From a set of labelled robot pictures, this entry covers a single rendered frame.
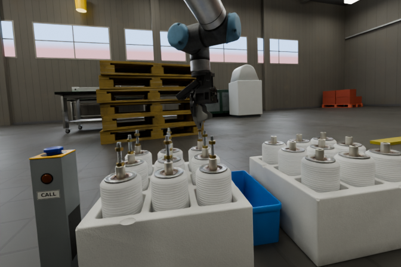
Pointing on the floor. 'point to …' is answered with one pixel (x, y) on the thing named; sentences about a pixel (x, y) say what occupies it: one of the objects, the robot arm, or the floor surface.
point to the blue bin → (259, 208)
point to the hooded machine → (245, 93)
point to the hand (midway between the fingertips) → (197, 125)
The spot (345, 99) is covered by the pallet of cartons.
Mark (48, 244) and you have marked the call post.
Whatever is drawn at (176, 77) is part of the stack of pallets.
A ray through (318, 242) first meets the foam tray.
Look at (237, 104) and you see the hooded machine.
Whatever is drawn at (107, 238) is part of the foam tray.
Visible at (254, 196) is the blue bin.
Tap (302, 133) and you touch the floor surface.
